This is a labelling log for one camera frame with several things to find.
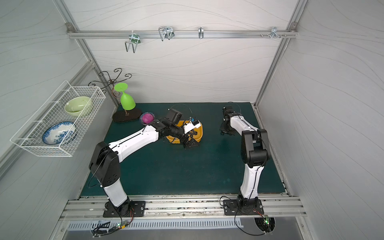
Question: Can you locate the yellow plastic storage box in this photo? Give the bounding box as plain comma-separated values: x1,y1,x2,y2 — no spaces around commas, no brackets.
166,120,203,144

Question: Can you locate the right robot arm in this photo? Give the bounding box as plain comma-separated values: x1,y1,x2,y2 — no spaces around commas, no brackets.
220,106,271,206

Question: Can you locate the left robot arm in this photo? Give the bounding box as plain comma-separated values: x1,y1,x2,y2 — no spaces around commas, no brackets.
89,118,202,208

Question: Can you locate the purple ball in bowl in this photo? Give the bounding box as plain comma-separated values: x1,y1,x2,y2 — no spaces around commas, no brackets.
139,112,155,125

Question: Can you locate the black metal cup stand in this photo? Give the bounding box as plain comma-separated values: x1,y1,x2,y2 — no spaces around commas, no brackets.
88,68,142,123

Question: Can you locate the green plastic goblet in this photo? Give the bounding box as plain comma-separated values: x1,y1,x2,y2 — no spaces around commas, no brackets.
114,83,136,111

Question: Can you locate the metal hook right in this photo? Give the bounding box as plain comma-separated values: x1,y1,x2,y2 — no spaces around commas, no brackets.
260,27,287,39

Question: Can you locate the metal hook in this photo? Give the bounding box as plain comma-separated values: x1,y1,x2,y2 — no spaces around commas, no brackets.
260,27,287,39
158,26,175,42
125,32,141,53

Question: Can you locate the metal hook middle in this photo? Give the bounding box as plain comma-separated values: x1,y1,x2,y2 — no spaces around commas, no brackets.
158,26,175,42

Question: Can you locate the metal hook left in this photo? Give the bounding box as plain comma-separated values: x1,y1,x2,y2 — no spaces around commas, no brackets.
125,32,141,53

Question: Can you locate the light green bowl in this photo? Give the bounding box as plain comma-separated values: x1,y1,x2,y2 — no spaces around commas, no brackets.
64,96,93,117

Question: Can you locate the blue white patterned bowl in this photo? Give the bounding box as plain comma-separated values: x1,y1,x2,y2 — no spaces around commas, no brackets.
42,121,77,146

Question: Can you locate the aluminium crossbar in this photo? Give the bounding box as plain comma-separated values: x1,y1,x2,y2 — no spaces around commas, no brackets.
67,29,299,40

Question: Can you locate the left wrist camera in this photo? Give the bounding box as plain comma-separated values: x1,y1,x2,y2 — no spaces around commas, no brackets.
183,118,201,134

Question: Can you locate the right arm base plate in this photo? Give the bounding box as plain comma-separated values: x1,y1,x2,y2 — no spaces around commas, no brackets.
222,198,265,216

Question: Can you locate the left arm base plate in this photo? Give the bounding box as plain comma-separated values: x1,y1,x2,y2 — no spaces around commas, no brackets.
103,200,146,218

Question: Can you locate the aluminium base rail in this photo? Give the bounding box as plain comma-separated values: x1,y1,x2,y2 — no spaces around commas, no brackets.
59,194,307,221

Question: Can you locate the metal bracket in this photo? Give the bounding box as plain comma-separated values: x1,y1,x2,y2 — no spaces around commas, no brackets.
198,27,204,39

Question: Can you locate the white slotted cable duct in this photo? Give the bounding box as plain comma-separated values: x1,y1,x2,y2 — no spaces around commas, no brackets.
67,218,244,231

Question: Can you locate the white wire basket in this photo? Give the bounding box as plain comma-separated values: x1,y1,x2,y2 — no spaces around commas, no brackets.
10,81,106,157

